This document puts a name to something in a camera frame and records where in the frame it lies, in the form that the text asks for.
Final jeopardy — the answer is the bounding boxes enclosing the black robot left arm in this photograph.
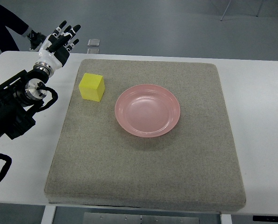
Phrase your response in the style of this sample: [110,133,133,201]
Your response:
[0,66,58,140]

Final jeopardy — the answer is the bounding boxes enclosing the small clear floor plate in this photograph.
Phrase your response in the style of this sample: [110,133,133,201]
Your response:
[87,39,100,47]

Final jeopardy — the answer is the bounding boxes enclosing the black label strip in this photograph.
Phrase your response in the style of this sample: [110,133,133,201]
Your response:
[252,216,278,223]

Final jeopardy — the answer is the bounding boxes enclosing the pink plate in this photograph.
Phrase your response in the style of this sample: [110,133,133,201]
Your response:
[114,84,181,138]

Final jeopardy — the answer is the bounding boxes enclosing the person in dark clothing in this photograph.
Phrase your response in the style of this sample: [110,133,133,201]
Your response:
[0,5,46,52]

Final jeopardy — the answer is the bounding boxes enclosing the yellow cube block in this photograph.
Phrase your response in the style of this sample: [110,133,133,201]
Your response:
[78,73,105,102]

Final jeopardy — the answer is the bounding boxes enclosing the beige fabric mat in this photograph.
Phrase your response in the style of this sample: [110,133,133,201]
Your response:
[44,59,246,212]

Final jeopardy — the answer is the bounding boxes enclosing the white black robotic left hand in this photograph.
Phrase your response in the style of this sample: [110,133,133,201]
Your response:
[34,21,81,73]

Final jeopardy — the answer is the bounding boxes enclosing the chair legs in background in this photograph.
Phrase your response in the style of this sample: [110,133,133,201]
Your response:
[220,0,278,21]

